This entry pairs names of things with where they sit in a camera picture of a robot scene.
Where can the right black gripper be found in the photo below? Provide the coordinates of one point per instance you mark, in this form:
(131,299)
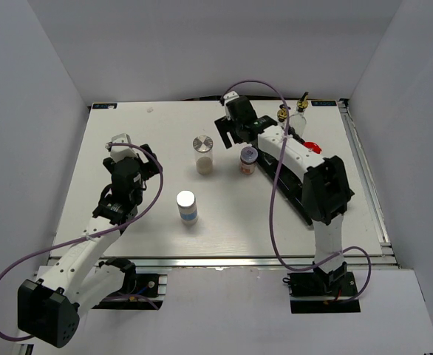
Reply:
(224,126)

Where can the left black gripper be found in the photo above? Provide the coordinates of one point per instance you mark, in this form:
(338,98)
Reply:
(151,167)

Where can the small white-lid sauce jar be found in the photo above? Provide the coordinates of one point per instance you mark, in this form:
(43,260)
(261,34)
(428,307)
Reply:
(248,158)

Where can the clear silver-lid spice jar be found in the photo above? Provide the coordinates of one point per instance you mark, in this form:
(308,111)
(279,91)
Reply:
(203,152)

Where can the red-lid dark sauce jar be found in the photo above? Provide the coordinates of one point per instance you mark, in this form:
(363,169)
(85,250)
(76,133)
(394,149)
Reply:
(312,147)

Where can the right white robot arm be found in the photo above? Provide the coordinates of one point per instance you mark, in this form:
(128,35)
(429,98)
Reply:
(324,192)

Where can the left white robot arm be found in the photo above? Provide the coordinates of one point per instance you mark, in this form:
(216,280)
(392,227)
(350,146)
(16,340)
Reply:
(50,308)

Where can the blue table logo sticker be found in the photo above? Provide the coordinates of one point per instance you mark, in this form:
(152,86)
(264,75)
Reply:
(104,106)

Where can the blue-label silver-lid shaker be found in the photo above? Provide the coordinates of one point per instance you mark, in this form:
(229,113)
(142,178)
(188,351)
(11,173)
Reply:
(187,207)

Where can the black plastic organizer tray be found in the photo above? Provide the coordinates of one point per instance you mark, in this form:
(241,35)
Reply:
(286,181)

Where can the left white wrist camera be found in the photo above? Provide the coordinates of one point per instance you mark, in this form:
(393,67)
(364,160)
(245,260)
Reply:
(119,148)

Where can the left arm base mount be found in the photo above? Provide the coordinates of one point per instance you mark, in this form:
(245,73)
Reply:
(141,290)

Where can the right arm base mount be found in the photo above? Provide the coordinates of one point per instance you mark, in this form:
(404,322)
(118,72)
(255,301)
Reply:
(308,295)

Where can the aluminium table frame rail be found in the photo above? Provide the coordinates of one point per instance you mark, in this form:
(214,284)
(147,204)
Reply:
(237,224)

